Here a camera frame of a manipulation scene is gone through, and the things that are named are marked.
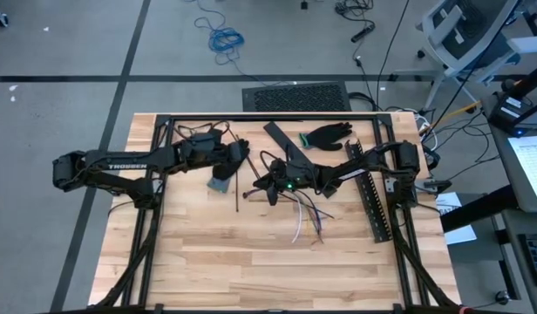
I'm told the white paper sheet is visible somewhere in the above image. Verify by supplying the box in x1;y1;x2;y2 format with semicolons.
444;224;479;247

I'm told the long black floor cable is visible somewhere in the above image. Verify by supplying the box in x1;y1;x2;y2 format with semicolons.
423;0;522;136
375;0;412;110

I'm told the yellow cable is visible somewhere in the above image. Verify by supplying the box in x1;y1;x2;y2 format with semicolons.
428;100;484;132

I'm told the multicolour wire bundle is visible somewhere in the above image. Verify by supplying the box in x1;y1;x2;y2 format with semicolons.
241;187;336;245

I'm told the grey office chair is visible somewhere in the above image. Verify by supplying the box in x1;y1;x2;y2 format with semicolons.
392;0;537;110

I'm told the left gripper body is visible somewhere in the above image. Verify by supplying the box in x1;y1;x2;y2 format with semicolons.
201;130;233;169

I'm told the black perforated rack rail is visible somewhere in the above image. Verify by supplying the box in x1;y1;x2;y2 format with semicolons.
344;139;393;244

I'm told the white printed label sheet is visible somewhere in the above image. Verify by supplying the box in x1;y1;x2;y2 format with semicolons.
436;191;465;218

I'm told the black power strip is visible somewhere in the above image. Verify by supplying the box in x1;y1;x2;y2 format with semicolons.
350;23;377;44

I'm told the black glove grey cuff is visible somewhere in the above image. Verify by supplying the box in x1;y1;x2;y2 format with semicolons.
206;150;248;195

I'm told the grey desk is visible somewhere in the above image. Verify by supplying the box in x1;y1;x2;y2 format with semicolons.
481;93;537;314

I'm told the black bar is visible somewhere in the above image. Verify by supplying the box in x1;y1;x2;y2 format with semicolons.
262;121;340;200

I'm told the black floor grate mat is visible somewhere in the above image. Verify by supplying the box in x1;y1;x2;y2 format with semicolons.
241;81;352;113

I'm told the black glove green cuff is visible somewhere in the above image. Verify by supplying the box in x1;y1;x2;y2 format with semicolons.
298;121;355;153

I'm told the black aluminium rig frame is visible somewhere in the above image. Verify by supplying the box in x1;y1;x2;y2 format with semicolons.
93;112;460;313

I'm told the white lit monitor screen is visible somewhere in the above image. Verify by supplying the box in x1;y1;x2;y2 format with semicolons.
507;134;537;218

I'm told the blue coiled cable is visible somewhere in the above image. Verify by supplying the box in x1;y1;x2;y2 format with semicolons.
187;0;252;73

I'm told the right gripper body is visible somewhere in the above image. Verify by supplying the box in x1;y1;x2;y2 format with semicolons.
266;159;322;206

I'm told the black box device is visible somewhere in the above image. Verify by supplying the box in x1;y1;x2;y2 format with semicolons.
487;92;537;138

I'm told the black tangled cable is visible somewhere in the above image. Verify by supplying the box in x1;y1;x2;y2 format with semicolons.
335;0;377;24

